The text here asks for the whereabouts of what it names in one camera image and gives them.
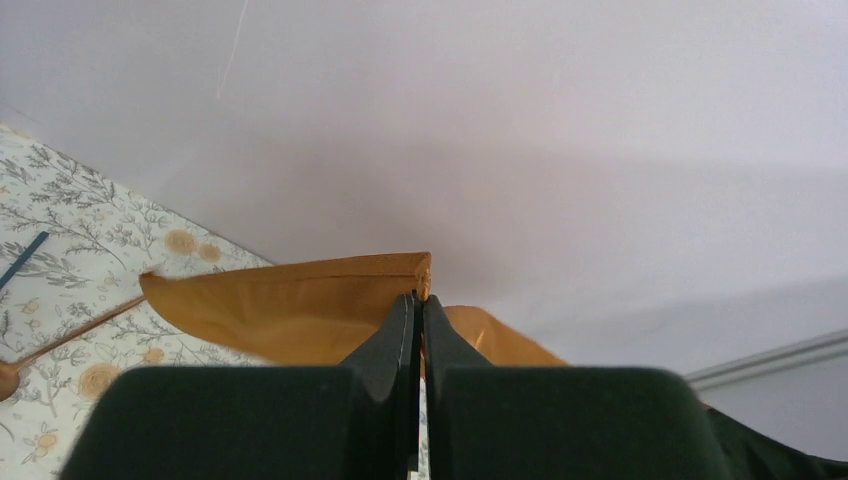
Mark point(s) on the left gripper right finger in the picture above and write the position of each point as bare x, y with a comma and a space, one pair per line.
492, 422

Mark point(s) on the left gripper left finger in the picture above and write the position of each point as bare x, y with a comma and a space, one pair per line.
355, 420

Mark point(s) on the orange cloth napkin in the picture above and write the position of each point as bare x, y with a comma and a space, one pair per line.
305, 314

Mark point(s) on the floral patterned table mat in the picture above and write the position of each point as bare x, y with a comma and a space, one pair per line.
100, 237

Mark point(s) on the brown wooden spoon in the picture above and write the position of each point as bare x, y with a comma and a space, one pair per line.
10, 372

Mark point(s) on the dark teal chopstick right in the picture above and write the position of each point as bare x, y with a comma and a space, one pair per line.
23, 258

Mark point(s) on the right aluminium frame post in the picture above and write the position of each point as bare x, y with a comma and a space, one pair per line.
801, 354

